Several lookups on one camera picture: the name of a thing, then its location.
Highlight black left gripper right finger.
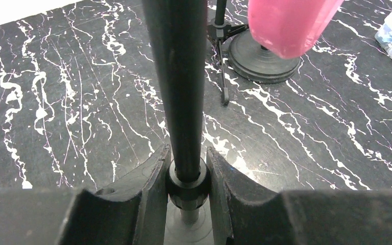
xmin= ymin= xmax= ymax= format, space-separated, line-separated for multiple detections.
xmin=206 ymin=148 xmax=392 ymax=244

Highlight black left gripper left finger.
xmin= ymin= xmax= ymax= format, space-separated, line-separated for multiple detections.
xmin=57 ymin=145 xmax=171 ymax=244

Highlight black round-base microphone stand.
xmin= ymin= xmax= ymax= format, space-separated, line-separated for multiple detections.
xmin=142 ymin=0 xmax=214 ymax=244

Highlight pink microphone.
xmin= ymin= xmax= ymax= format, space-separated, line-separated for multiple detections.
xmin=248 ymin=0 xmax=344 ymax=59

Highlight black round-base stand middle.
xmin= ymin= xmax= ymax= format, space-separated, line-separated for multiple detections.
xmin=228 ymin=31 xmax=302 ymax=84

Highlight black tripod shock-mount stand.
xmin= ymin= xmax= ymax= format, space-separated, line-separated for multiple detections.
xmin=207 ymin=0 xmax=249 ymax=106

